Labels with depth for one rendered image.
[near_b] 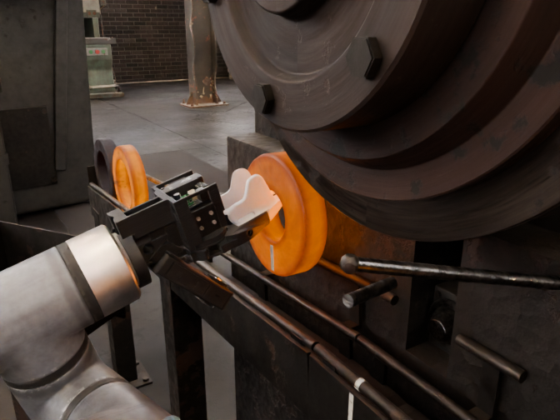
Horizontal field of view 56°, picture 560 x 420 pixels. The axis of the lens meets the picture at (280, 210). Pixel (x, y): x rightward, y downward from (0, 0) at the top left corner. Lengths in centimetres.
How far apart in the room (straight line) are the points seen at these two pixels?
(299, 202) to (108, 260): 21
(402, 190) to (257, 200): 25
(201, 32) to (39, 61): 441
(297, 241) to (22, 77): 274
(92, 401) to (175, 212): 20
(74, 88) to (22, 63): 30
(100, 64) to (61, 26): 545
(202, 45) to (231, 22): 700
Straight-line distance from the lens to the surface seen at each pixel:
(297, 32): 40
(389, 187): 41
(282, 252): 65
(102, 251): 56
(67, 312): 56
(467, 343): 55
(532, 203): 36
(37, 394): 61
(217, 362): 182
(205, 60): 748
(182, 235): 58
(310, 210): 60
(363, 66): 31
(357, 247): 65
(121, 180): 138
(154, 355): 189
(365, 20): 32
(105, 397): 57
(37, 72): 326
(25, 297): 55
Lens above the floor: 105
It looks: 19 degrees down
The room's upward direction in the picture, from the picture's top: straight up
